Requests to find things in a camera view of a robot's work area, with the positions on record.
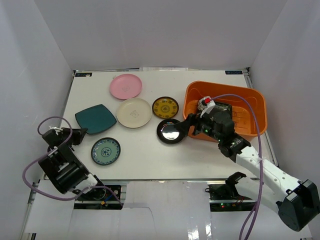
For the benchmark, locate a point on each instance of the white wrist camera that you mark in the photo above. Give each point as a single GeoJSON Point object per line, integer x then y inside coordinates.
{"type": "Point", "coordinates": [56, 129]}
{"type": "Point", "coordinates": [205, 105]}

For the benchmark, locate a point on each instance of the pink round plate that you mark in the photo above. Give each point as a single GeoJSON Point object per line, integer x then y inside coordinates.
{"type": "Point", "coordinates": [125, 86]}

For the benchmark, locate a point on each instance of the black glossy round plate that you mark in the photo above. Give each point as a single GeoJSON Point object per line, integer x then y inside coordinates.
{"type": "Point", "coordinates": [167, 133]}

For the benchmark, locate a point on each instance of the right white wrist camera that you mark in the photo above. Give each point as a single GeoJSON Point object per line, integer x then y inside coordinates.
{"type": "Point", "coordinates": [205, 105]}

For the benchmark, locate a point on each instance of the left corner label sticker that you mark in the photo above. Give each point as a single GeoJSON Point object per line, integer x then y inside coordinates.
{"type": "Point", "coordinates": [82, 74]}

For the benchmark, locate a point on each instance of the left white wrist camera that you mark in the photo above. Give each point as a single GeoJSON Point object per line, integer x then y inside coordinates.
{"type": "Point", "coordinates": [56, 129]}

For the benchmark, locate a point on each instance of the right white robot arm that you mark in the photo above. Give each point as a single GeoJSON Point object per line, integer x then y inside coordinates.
{"type": "Point", "coordinates": [296, 202]}

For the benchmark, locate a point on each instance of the corner label sticker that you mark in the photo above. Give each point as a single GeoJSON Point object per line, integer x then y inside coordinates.
{"type": "Point", "coordinates": [82, 74]}
{"type": "Point", "coordinates": [233, 72]}

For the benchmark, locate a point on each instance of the black floral square plate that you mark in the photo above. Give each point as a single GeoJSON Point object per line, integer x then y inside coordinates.
{"type": "Point", "coordinates": [222, 107]}

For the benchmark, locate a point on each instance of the teal square plate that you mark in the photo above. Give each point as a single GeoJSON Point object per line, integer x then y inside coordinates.
{"type": "Point", "coordinates": [95, 119]}

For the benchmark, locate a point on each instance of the cream round plate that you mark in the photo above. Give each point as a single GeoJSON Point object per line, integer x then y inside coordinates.
{"type": "Point", "coordinates": [134, 113]}

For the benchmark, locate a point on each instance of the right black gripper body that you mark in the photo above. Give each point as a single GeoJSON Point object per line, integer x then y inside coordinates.
{"type": "Point", "coordinates": [203, 125]}

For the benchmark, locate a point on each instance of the blue green patterned plate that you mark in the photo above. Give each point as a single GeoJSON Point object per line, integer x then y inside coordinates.
{"type": "Point", "coordinates": [105, 151]}

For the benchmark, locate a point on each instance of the orange plastic bin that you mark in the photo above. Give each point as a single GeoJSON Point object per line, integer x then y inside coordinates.
{"type": "Point", "coordinates": [241, 114]}

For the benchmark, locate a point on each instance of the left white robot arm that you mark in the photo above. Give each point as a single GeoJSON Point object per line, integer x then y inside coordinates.
{"type": "Point", "coordinates": [63, 168]}

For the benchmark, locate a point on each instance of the right corner label sticker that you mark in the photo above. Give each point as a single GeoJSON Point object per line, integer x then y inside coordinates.
{"type": "Point", "coordinates": [233, 72]}

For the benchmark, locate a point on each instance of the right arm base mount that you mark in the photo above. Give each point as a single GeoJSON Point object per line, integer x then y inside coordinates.
{"type": "Point", "coordinates": [223, 196]}

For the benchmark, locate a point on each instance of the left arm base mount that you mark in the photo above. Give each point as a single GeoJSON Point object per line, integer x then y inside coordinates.
{"type": "Point", "coordinates": [100, 199]}

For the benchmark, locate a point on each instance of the yellow patterned small plate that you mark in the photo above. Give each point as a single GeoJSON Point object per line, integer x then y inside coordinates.
{"type": "Point", "coordinates": [165, 107]}

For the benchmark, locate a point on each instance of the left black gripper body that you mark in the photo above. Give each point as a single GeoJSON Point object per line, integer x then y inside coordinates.
{"type": "Point", "coordinates": [69, 134]}

